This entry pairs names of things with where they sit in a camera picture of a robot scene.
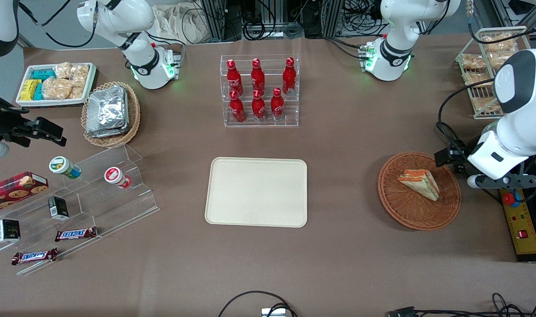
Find red emergency stop button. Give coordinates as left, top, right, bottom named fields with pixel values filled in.
left=503, top=190, right=523, bottom=207

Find round brown wicker basket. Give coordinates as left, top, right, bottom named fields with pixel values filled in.
left=378, top=152, right=462, bottom=231

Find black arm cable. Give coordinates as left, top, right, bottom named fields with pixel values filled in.
left=436, top=77, right=497, bottom=148
left=18, top=0, right=98, bottom=49

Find clear acrylic bottle rack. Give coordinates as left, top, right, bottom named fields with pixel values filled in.
left=220, top=54, right=300, bottom=128

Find yellow snack pack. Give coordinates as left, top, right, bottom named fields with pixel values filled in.
left=20, top=79, right=41, bottom=101

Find red cookie box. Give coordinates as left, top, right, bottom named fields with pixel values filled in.
left=0, top=171, right=49, bottom=215

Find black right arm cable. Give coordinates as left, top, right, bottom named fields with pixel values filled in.
left=18, top=0, right=98, bottom=49

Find red cola bottle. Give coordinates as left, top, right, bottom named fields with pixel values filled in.
left=229, top=90, right=246, bottom=123
left=282, top=57, right=297, bottom=96
left=226, top=59, right=244, bottom=96
left=252, top=89, right=267, bottom=122
left=251, top=58, right=266, bottom=94
left=270, top=87, right=285, bottom=121

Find red lidded cup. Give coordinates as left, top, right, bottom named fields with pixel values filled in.
left=104, top=166, right=132, bottom=189

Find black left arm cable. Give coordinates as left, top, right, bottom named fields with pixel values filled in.
left=436, top=77, right=497, bottom=148

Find triangular sandwich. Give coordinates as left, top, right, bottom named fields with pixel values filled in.
left=398, top=170, right=441, bottom=202

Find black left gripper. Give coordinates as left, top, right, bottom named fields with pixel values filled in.
left=434, top=140, right=472, bottom=174

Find tangled black cables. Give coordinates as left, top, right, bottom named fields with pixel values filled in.
left=338, top=0, right=390, bottom=37

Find looped black table cable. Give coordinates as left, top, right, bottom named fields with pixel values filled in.
left=218, top=290, right=298, bottom=317

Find small black box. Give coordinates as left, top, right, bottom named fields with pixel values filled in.
left=0, top=218, right=21, bottom=244
left=48, top=196, right=70, bottom=221

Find aluminium frame post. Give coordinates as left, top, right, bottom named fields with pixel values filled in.
left=201, top=0, right=227, bottom=43
left=324, top=0, right=344, bottom=38

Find silver foil packet stack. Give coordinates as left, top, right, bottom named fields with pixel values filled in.
left=86, top=85, right=130, bottom=138

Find black cable with connector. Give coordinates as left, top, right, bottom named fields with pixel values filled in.
left=386, top=292, right=536, bottom=317

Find clear acrylic stepped stand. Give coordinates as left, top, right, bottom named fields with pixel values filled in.
left=0, top=143, right=160, bottom=276

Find brown snack bag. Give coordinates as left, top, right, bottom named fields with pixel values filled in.
left=463, top=71, right=494, bottom=87
left=460, top=53, right=487, bottom=70
left=481, top=33, right=518, bottom=53
left=488, top=52, right=516, bottom=70

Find oval light wicker basket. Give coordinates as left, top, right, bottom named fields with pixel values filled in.
left=81, top=81, right=141, bottom=148

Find beige plastic tray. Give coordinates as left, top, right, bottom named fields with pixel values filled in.
left=205, top=157, right=308, bottom=229

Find yellow control box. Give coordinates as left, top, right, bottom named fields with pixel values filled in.
left=499, top=188, right=536, bottom=256

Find black cable bundle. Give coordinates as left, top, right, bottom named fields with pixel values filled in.
left=241, top=0, right=305, bottom=41

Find beige cloth bag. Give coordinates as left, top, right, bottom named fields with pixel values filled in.
left=152, top=4, right=209, bottom=45

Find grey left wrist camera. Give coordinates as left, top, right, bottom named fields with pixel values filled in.
left=467, top=173, right=536, bottom=190

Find white wire rack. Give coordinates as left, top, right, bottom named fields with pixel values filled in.
left=455, top=26, right=531, bottom=120

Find green lidded cup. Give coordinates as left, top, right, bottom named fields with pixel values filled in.
left=48, top=156, right=82, bottom=179

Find brown Snickers bar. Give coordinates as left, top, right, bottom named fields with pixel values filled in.
left=11, top=248, right=58, bottom=265
left=55, top=226, right=98, bottom=242

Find white rectangular snack tray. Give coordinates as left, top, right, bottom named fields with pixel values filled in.
left=16, top=62, right=97, bottom=107

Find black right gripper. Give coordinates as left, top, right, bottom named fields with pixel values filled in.
left=0, top=81, right=67, bottom=148

